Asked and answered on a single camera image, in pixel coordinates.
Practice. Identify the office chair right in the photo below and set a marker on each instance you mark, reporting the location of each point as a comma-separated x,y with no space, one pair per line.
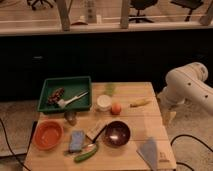
190,4

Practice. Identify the white round container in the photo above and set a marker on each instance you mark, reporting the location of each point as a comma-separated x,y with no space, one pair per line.
104,102

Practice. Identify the brown grape bunch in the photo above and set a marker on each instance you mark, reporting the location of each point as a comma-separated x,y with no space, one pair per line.
55,96

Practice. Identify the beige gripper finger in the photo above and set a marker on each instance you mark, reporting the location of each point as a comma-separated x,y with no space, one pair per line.
168,116

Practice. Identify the blue sponge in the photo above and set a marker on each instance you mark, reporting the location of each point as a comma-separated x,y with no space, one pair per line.
77,137

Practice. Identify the office chair left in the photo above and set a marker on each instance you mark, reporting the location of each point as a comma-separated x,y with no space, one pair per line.
43,3

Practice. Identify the metal spoon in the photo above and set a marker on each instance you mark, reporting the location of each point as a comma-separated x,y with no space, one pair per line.
77,149

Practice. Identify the green plastic tray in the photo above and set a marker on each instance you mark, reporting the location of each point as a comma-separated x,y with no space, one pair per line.
73,86

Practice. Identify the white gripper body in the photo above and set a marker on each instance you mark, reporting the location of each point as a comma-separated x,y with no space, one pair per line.
164,105

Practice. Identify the black handled spatula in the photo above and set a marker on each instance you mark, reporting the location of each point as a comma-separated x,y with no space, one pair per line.
95,130

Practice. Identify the orange bowl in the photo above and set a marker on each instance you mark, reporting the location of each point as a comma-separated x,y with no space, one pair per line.
48,135

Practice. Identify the green cucumber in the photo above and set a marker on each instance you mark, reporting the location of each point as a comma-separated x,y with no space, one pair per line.
84,156

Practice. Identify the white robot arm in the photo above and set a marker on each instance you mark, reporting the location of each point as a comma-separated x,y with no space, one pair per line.
185,83

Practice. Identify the yellow banana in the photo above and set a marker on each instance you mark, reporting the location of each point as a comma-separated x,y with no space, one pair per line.
139,103

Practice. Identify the office chair centre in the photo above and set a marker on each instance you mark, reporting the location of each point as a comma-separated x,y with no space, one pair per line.
141,5

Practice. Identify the office chair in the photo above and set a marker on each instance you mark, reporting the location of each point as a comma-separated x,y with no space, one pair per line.
43,3
141,5
190,4

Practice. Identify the white brush in tray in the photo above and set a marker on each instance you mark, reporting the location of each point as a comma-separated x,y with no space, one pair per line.
63,103

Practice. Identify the small metal cup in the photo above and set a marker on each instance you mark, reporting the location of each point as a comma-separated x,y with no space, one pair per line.
70,117

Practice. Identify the purple bowl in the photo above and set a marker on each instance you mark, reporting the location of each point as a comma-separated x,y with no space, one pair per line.
117,134

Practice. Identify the orange fruit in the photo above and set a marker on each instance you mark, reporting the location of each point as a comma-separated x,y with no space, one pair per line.
116,109

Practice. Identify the grey cloth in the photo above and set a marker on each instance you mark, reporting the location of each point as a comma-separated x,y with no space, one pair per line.
148,152

